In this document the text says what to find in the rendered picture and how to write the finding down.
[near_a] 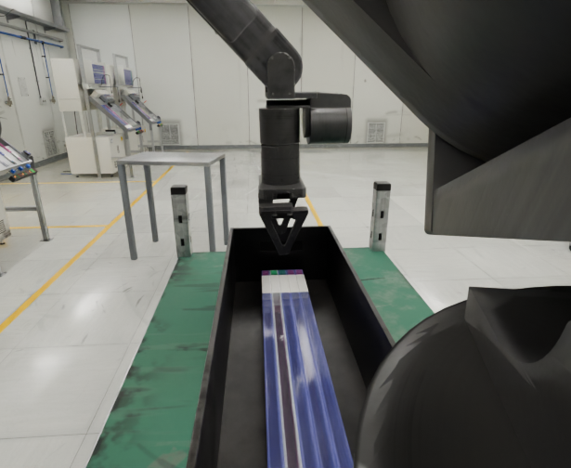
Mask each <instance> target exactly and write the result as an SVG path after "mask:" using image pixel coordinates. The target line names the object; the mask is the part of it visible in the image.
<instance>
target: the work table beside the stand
mask: <svg viewBox="0 0 571 468"><path fill-rule="evenodd" d="M218 161H219V162H220V179H221V196H222V213H223V229H224V245H227V241H228V236H229V228H228V210H227V174H226V156H225V153H200V152H148V151H144V152H141V153H138V154H135V155H132V156H129V157H126V158H123V159H120V160H118V161H117V167H118V174H119V180H120V187H121V193H122V199H123V211H124V218H125V224H126V231H127V238H128V244H129V251H130V257H131V260H137V252H136V240H135V232H134V226H133V219H132V213H131V205H130V199H129V192H128V186H127V178H126V172H125V164H132V165H144V173H145V180H146V188H147V195H148V204H149V218H150V225H151V233H152V241H153V242H157V241H159V237H158V229H157V221H156V213H155V205H154V197H153V188H152V181H151V172H150V166H151V165H175V166H203V167H204V180H205V194H206V207H207V220H208V233H209V247H210V252H216V248H215V233H214V205H213V190H212V176H211V165H212V164H214V163H216V162H218Z"/></svg>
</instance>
